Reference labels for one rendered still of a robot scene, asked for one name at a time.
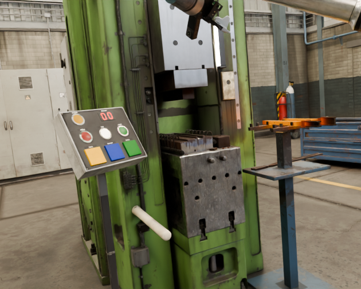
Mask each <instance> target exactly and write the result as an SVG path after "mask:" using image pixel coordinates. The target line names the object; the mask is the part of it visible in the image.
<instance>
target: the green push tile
mask: <svg viewBox="0 0 361 289"><path fill-rule="evenodd" d="M122 144H123V146H124V148H125V150H126V152H127V154H128V156H129V157H133V156H136V155H140V154H142V152H141V151H140V148H139V146H138V144H137V142H136V140H131V141H127V142H123V143H122Z"/></svg>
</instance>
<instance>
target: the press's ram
mask: <svg viewBox="0 0 361 289"><path fill-rule="evenodd" d="M146 3H147V14H148V25H149V31H150V43H151V54H152V64H153V71H154V76H158V75H161V74H164V73H167V72H170V71H174V70H187V69H206V70H209V69H213V68H214V60H213V46H212V37H211V23H210V24H208V23H207V22H206V21H204V20H203V19H201V22H200V26H199V30H198V36H197V39H194V40H191V39H190V38H188V36H186V30H187V23H188V20H189V15H187V14H186V13H184V12H183V11H181V10H179V9H178V8H176V7H175V6H173V5H171V4H169V3H167V2H166V1H165V0H147V1H146Z"/></svg>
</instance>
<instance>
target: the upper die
mask: <svg viewBox="0 0 361 289"><path fill-rule="evenodd" d="M154 82H155V93H163V92H168V91H174V90H178V89H186V88H200V87H207V86H208V83H207V70H206V69H187V70H174V71H170V72H167V73H164V74H161V75H158V76H154Z"/></svg>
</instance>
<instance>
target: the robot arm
mask: <svg viewBox="0 0 361 289"><path fill-rule="evenodd" d="M165 1H166V2H167V3H169V4H171V5H173V6H175V7H176V8H178V9H179V10H181V11H183V12H184V13H186V14H187V15H189V20H188V23H187V30H186V36H188V38H190V39H191V40H194V39H197V36H198V30H199V26H200V22H201V19H203V20H204V21H206V22H207V23H208V24H210V23H211V24H212V25H213V26H215V27H216V28H218V29H219V30H221V31H223V32H224V33H230V31H228V30H227V26H228V24H229V21H230V17H229V16H226V17H224V18H220V17H216V18H215V19H214V20H213V18H214V16H215V15H216V13H217V12H218V11H221V9H222V7H223V6H222V5H221V4H220V3H218V2H217V1H216V0H165ZM262 1H266V2H270V3H274V4H277V5H281V6H285V7H290V8H292V9H296V10H301V11H304V12H307V13H312V14H316V15H320V16H323V17H327V18H331V19H335V20H338V21H342V22H346V23H349V24H350V25H351V27H352V29H353V30H355V31H358V32H361V0H262ZM218 4H219V5H221V6H220V8H219V9H218V7H219V5H218ZM216 21H217V22H219V23H220V24H219V23H217V22H216Z"/></svg>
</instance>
